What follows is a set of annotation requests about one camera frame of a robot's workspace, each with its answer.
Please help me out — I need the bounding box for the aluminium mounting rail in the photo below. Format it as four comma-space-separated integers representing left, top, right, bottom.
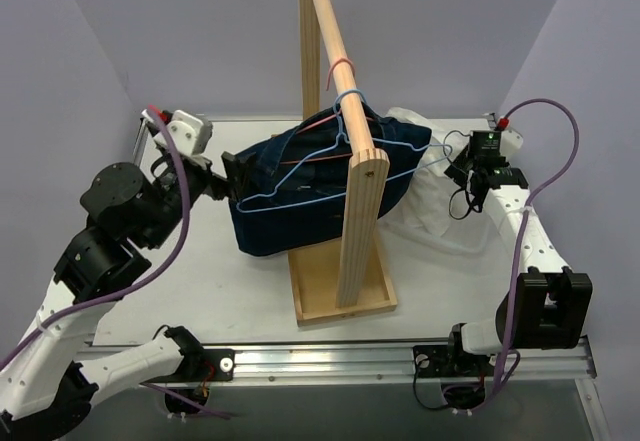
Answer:
158, 337, 597, 387

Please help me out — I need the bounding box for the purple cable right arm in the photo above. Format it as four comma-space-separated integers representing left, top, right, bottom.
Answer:
479, 96, 582, 412

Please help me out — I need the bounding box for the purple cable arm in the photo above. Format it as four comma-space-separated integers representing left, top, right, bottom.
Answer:
479, 96, 582, 412
0, 110, 194, 372

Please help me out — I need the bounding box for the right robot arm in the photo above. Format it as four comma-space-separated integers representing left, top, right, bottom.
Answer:
443, 130, 593, 374

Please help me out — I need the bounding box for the white perforated plastic basket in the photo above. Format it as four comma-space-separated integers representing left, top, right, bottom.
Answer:
382, 120, 501, 257

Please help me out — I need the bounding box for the white pleated skirt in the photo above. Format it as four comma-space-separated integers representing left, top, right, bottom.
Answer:
383, 107, 488, 238

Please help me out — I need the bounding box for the blue wire hanger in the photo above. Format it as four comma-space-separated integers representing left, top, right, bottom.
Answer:
235, 88, 454, 213

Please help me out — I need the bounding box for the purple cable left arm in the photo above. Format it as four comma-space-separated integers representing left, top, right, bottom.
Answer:
0, 110, 194, 372

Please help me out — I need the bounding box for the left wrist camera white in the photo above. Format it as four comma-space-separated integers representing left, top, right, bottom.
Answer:
141, 109, 213, 168

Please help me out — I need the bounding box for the pink wire hanger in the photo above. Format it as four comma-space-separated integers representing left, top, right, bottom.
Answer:
297, 56, 379, 135

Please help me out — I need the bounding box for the wooden clothes rack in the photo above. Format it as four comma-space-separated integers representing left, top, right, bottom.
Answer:
269, 0, 400, 328

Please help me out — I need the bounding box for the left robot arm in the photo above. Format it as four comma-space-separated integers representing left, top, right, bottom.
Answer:
1, 152, 230, 440

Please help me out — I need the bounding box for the dark blue denim skirt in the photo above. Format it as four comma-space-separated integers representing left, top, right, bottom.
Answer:
229, 106, 432, 257

